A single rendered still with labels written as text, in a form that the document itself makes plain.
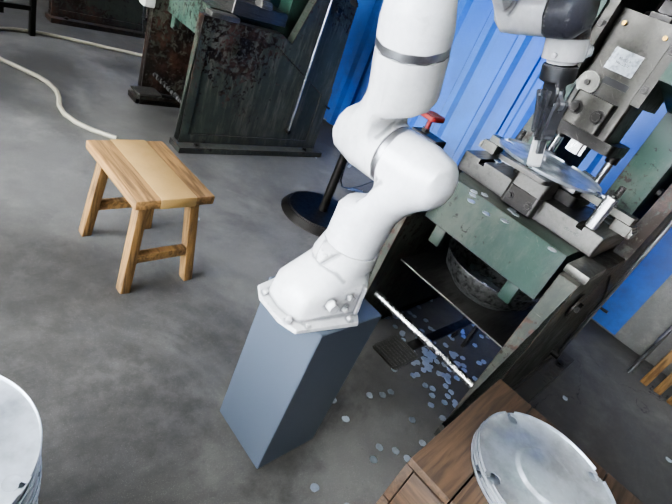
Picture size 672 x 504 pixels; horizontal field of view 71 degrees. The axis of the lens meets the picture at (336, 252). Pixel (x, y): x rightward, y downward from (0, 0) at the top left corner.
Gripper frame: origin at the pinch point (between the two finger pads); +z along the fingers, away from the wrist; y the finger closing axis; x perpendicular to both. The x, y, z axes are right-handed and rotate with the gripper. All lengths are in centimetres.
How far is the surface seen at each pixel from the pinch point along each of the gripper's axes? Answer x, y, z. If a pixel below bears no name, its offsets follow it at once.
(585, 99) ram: 13.7, -11.5, -10.0
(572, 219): 12.9, 2.2, 16.8
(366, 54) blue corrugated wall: -30, -228, 18
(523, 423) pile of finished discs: -7, 44, 44
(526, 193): 2.6, -5.1, 13.3
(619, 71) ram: 20.0, -11.8, -16.9
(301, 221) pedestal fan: -63, -75, 63
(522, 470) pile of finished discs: -11, 56, 42
